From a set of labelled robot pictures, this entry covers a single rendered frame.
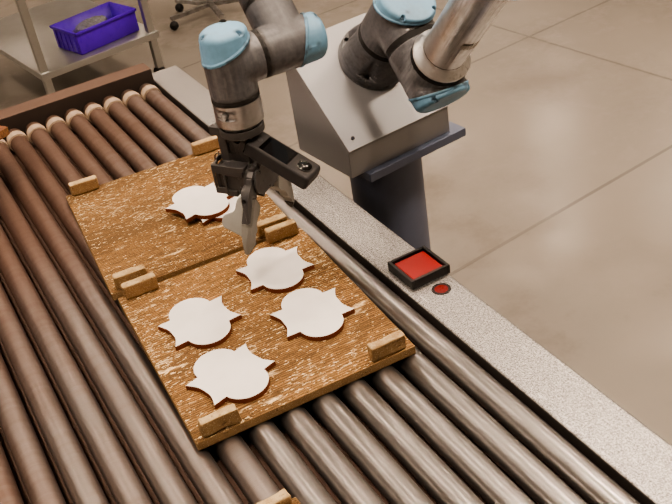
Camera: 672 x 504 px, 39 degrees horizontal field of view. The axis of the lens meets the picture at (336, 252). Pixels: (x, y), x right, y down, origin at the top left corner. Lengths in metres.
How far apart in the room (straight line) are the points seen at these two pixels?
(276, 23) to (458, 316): 0.53
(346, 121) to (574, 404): 0.88
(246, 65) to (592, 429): 0.71
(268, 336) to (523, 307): 1.61
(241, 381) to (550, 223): 2.12
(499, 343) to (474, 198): 2.12
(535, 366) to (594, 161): 2.39
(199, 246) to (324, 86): 0.48
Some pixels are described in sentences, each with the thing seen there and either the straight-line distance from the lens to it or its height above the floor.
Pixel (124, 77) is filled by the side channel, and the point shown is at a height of 0.95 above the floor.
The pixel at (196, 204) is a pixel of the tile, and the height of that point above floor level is 0.95.
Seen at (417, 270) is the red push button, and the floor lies 0.93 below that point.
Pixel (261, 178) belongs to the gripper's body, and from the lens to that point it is 1.50.
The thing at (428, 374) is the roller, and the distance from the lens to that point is 1.39.
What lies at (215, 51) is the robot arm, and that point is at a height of 1.35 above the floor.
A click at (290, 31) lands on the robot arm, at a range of 1.45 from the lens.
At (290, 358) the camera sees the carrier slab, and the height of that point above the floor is 0.94.
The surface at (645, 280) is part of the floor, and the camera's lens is 3.10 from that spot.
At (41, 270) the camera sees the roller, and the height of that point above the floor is 0.92.
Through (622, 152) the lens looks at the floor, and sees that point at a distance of 3.79.
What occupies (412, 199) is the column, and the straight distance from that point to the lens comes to 2.16.
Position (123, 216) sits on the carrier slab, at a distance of 1.89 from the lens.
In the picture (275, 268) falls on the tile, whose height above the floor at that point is 0.95.
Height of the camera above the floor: 1.84
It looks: 34 degrees down
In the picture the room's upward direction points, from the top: 10 degrees counter-clockwise
